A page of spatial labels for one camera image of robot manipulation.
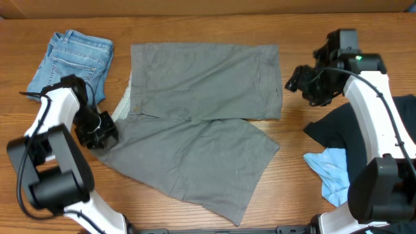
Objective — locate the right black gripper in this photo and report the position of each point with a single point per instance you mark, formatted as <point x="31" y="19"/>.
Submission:
<point x="299" y="81"/>

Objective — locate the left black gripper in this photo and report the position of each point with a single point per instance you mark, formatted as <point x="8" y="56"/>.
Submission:
<point x="95" y="142"/>

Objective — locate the grey cotton shorts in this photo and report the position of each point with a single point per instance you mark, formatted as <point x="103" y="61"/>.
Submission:
<point x="188" y="131"/>

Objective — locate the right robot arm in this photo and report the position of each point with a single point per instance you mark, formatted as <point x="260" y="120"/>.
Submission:
<point x="366" y="82"/>

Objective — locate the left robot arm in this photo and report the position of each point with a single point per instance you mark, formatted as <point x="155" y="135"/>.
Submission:
<point x="52" y="173"/>

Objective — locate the black garment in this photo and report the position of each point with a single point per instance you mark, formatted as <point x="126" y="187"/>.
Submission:
<point x="344" y="133"/>

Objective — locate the light blue garment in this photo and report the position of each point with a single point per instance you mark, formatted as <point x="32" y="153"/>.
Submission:
<point x="331" y="167"/>

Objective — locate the folded blue denim jeans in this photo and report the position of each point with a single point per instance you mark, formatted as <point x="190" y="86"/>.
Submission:
<point x="74" y="53"/>

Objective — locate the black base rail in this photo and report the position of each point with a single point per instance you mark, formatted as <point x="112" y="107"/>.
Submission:
<point x="221" y="230"/>

